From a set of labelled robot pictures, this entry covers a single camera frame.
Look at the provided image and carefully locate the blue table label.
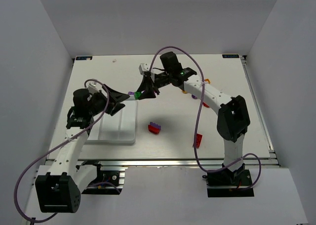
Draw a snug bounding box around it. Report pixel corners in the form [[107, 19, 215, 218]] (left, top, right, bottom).
[[222, 54, 239, 58], [75, 56, 92, 61]]

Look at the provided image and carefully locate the white divided sorting tray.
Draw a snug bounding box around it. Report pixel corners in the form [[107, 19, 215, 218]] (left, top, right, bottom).
[[86, 95, 138, 145]]

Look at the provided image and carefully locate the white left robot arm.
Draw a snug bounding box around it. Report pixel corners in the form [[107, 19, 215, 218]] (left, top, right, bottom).
[[35, 85, 129, 213]]

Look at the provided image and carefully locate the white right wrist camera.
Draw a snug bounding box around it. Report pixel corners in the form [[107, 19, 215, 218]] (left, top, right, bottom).
[[139, 63, 155, 79]]

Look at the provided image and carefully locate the purple lego on red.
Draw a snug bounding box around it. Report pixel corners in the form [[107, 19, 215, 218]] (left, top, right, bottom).
[[150, 122, 161, 129]]

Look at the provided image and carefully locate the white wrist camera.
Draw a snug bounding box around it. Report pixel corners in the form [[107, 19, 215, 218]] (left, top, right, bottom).
[[139, 63, 155, 79], [84, 80, 100, 94]]

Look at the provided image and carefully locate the small green lego brick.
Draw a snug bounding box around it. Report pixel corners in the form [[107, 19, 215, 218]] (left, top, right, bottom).
[[134, 91, 142, 99]]

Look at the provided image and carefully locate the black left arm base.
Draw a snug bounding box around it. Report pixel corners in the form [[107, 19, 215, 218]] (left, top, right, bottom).
[[81, 160, 122, 195]]

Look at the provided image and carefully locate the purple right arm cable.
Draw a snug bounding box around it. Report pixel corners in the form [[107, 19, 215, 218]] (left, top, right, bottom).
[[150, 46, 262, 191]]

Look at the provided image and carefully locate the red curved lego brick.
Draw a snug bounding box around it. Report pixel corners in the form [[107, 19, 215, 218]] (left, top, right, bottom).
[[148, 125, 161, 135]]

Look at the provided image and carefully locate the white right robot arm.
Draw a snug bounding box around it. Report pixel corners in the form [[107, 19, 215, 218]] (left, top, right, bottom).
[[138, 52, 250, 174]]

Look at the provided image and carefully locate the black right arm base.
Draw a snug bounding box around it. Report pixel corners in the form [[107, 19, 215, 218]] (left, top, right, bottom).
[[202, 170, 254, 198]]

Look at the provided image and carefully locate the blue right table label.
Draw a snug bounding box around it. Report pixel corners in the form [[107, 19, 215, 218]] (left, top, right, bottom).
[[222, 54, 239, 58]]

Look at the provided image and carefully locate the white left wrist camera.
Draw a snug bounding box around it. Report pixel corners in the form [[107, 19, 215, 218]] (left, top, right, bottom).
[[84, 80, 100, 94]]

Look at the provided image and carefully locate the blue left table label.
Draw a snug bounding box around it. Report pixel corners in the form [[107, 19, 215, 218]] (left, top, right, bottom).
[[75, 56, 92, 61]]

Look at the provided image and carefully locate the red 2x4 lego brick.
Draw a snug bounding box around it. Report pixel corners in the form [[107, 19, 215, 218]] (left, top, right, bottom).
[[193, 134, 202, 149]]

